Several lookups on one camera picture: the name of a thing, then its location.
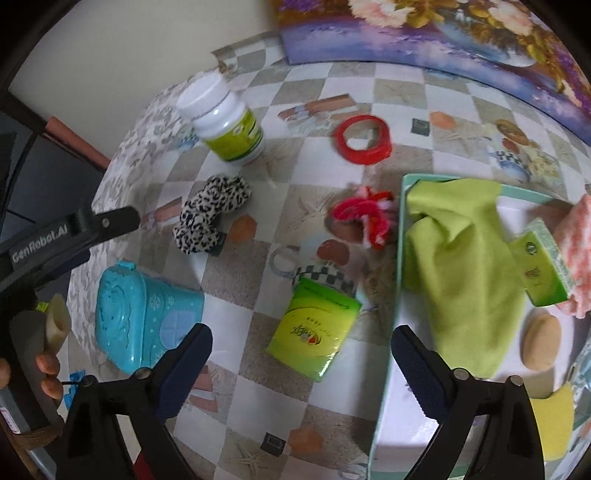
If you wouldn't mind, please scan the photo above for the yellow and green scouring sponge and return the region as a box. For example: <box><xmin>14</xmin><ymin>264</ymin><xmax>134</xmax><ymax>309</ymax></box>
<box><xmin>527</xmin><ymin>383</ymin><xmax>577</xmax><ymax>462</ymax></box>

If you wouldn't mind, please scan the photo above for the floral painting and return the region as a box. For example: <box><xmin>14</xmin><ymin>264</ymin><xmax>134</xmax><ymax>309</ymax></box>
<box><xmin>270</xmin><ymin>0</ymin><xmax>591</xmax><ymax>123</ymax></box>

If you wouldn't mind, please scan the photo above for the dark cabinet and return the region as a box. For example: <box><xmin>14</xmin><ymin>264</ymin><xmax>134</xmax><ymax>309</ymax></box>
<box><xmin>0</xmin><ymin>92</ymin><xmax>112</xmax><ymax>259</ymax></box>

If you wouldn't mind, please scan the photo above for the person's left hand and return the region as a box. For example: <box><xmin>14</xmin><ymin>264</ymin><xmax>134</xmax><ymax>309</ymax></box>
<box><xmin>36</xmin><ymin>353</ymin><xmax>64</xmax><ymax>401</ymax></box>

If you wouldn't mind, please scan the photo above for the blue plastic bag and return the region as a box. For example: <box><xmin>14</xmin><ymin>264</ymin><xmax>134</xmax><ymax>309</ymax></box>
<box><xmin>65</xmin><ymin>369</ymin><xmax>88</xmax><ymax>409</ymax></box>

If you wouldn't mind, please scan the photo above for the beige round puff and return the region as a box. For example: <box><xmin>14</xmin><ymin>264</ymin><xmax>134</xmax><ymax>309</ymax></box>
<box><xmin>521</xmin><ymin>311</ymin><xmax>563</xmax><ymax>372</ymax></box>

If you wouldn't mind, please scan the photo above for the small green carton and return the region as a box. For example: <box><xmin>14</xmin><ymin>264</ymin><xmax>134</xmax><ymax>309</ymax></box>
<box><xmin>510</xmin><ymin>219</ymin><xmax>575</xmax><ymax>308</ymax></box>

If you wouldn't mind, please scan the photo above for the brown wooden rail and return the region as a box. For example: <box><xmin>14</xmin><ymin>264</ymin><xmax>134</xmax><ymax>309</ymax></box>
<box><xmin>44</xmin><ymin>116</ymin><xmax>112</xmax><ymax>169</ymax></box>

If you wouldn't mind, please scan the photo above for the red and white scrunchie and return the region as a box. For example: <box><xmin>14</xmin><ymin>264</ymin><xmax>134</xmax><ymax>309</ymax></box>
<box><xmin>328</xmin><ymin>185</ymin><xmax>398</xmax><ymax>250</ymax></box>

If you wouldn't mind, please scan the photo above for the red tape ring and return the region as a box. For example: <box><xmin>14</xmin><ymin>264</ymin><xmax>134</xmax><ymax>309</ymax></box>
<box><xmin>333</xmin><ymin>115</ymin><xmax>394</xmax><ymax>166</ymax></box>

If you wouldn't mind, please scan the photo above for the red floor mat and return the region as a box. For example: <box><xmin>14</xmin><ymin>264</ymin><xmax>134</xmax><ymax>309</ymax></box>
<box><xmin>133</xmin><ymin>450</ymin><xmax>154</xmax><ymax>480</ymax></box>

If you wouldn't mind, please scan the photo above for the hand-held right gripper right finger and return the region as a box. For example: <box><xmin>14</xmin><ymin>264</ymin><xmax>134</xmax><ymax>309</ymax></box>
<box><xmin>392</xmin><ymin>324</ymin><xmax>546</xmax><ymax>480</ymax></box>

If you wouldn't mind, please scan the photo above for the checkered tablecloth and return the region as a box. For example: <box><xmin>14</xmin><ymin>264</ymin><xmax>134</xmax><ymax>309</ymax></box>
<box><xmin>67</xmin><ymin>32</ymin><xmax>591</xmax><ymax>480</ymax></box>

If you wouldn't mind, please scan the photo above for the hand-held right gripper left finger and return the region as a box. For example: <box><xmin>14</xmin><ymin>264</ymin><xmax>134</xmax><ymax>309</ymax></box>
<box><xmin>55</xmin><ymin>323</ymin><xmax>214</xmax><ymax>480</ymax></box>

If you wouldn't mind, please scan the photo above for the teal plastic box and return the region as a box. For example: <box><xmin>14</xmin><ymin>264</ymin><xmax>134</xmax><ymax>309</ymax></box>
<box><xmin>95</xmin><ymin>261</ymin><xmax>205</xmax><ymax>374</ymax></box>

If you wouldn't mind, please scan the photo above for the pink white textured towel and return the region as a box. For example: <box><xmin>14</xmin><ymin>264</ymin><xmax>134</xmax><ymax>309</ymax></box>
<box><xmin>551</xmin><ymin>193</ymin><xmax>591</xmax><ymax>319</ymax></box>

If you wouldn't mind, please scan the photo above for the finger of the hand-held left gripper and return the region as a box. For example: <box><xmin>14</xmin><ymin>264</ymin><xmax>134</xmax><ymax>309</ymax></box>
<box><xmin>76</xmin><ymin>206</ymin><xmax>142</xmax><ymax>247</ymax></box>

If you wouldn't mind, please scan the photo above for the leopard print scrunchie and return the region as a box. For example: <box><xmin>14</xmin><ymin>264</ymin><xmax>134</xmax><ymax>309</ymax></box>
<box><xmin>173</xmin><ymin>174</ymin><xmax>252</xmax><ymax>256</ymax></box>

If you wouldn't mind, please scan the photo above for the green tissue packet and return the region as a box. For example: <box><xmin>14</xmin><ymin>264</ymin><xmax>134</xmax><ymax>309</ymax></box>
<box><xmin>265</xmin><ymin>277</ymin><xmax>363</xmax><ymax>383</ymax></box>

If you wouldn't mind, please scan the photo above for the lime green cloth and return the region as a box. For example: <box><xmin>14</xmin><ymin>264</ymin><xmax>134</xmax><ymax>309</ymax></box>
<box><xmin>404</xmin><ymin>179</ymin><xmax>527</xmax><ymax>378</ymax></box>

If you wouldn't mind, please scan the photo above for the white tray teal rim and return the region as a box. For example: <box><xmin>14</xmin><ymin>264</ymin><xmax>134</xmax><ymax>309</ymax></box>
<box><xmin>367</xmin><ymin>173</ymin><xmax>591</xmax><ymax>480</ymax></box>

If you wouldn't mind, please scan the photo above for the white bottle green label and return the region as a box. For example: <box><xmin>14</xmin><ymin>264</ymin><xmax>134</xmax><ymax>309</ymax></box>
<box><xmin>178</xmin><ymin>73</ymin><xmax>266</xmax><ymax>164</ymax></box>

